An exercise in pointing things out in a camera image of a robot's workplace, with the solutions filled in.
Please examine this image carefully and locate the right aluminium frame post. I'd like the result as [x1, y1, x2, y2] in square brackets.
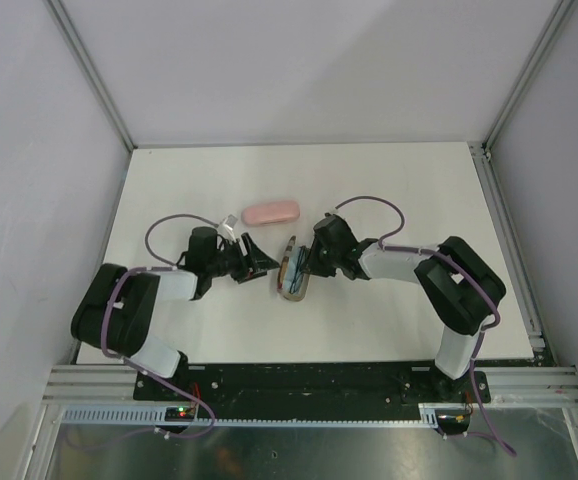
[481, 0, 578, 155]

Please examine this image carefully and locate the grey slotted cable duct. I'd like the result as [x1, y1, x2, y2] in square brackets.
[58, 402, 445, 429]

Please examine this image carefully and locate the left controller board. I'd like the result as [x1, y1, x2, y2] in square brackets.
[165, 406, 197, 422]

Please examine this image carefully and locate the aluminium frame post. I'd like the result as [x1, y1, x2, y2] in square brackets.
[43, 0, 136, 153]
[481, 0, 578, 155]

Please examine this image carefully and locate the plaid glasses case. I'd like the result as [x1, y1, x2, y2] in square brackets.
[276, 235, 310, 302]

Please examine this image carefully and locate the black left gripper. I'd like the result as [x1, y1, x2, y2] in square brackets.
[206, 232, 278, 283]

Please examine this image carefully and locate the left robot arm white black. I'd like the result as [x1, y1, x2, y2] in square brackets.
[70, 226, 280, 400]

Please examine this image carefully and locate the controller board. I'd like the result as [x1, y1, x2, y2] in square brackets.
[436, 410, 471, 435]
[165, 406, 197, 422]

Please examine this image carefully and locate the left aluminium frame post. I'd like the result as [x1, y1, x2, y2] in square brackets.
[43, 0, 136, 153]

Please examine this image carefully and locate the right controller board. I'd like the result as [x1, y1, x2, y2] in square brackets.
[436, 410, 471, 435]

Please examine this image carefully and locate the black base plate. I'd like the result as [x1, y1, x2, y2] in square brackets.
[133, 360, 490, 422]

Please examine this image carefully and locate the pink glasses case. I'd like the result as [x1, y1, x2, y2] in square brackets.
[241, 200, 300, 227]

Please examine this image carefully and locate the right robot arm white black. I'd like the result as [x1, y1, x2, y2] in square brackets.
[301, 214, 507, 401]

